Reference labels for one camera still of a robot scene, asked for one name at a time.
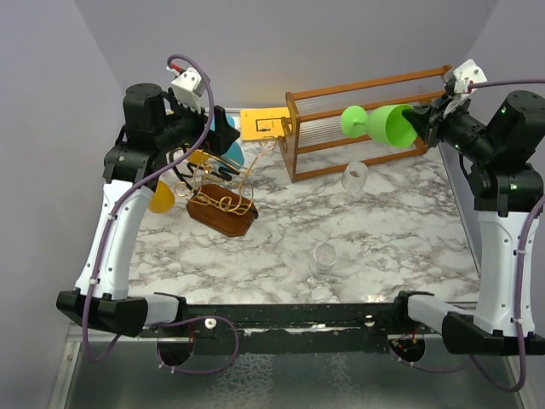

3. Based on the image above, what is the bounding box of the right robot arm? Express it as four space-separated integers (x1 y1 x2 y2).
391 90 544 355

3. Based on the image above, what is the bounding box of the wooden dish rack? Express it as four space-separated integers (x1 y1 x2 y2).
278 65 451 182

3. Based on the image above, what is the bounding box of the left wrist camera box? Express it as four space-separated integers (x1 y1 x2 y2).
167 66 205 112

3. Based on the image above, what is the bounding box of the gold wire wine glass rack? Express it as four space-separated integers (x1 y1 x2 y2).
172 138 277 238

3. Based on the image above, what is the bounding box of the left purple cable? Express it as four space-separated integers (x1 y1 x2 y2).
81 53 215 364

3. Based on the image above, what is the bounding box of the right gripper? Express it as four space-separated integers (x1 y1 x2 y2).
404 90 500 163

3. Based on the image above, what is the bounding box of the blue plastic wine glass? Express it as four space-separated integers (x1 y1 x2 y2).
210 114 244 170

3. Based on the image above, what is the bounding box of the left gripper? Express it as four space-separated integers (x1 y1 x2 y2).
155 90 239 154

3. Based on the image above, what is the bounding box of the yellow card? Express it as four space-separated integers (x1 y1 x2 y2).
240 107 290 142

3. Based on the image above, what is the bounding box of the clear glass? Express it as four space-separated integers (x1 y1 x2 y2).
307 243 338 283
341 161 369 192

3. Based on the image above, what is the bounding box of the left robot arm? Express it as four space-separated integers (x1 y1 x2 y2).
56 83 239 337

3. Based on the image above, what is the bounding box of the orange plastic wine glass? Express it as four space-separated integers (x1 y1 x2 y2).
148 180 175 214
186 150 209 164

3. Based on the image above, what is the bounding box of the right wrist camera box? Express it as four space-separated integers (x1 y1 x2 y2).
444 59 487 112

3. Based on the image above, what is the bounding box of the black base frame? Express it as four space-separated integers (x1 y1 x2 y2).
140 302 432 354

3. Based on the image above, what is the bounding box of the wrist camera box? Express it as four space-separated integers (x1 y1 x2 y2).
167 66 205 112
444 59 487 112

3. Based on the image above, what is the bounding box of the green plastic wine glass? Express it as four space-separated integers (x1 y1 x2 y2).
341 104 417 148

